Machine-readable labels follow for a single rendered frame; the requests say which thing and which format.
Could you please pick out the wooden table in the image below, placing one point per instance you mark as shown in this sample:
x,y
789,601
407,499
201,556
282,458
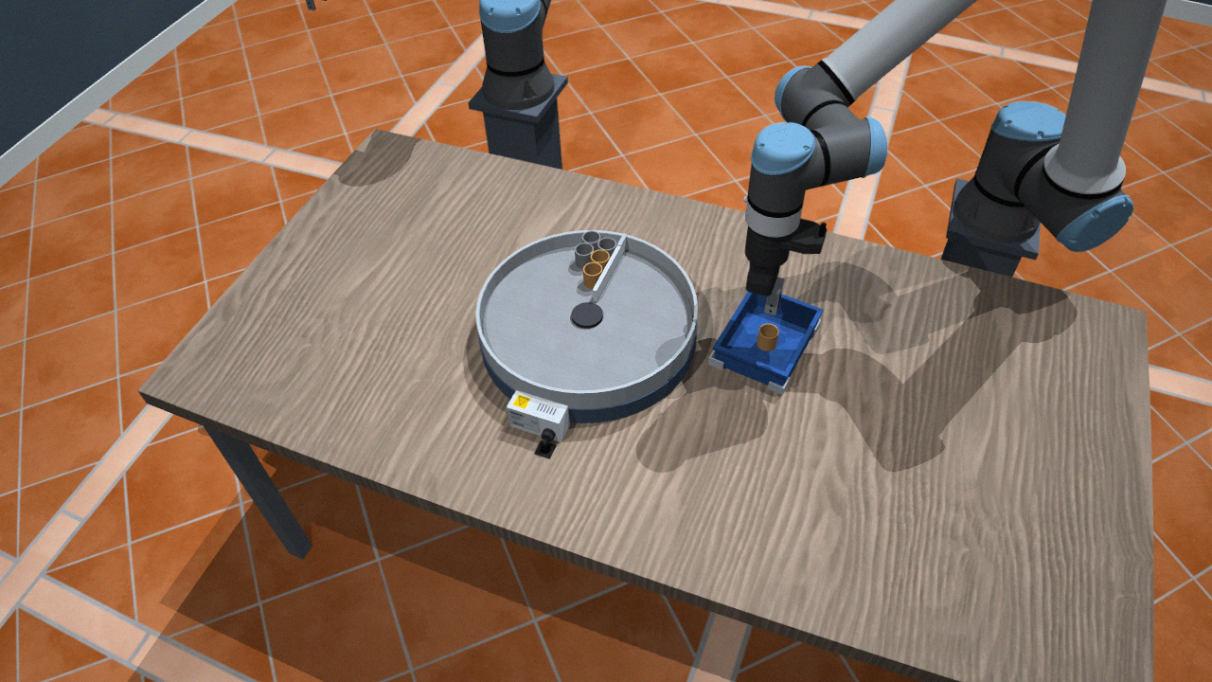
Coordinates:
x,y
852,521

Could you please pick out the grey turntable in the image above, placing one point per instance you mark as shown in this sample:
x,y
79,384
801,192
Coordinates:
x,y
568,350

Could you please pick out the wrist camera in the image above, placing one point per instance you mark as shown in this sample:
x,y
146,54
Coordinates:
x,y
807,237

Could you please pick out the white control box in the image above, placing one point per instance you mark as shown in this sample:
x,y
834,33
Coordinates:
x,y
537,415

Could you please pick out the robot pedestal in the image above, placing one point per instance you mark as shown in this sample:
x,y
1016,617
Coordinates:
x,y
516,123
975,237

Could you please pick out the blue crate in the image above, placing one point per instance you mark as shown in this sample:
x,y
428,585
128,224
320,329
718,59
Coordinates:
x,y
739,346

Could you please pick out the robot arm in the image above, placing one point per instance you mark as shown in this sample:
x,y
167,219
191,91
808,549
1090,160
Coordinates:
x,y
511,47
1089,95

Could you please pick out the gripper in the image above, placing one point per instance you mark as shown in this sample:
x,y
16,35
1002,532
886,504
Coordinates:
x,y
765,260

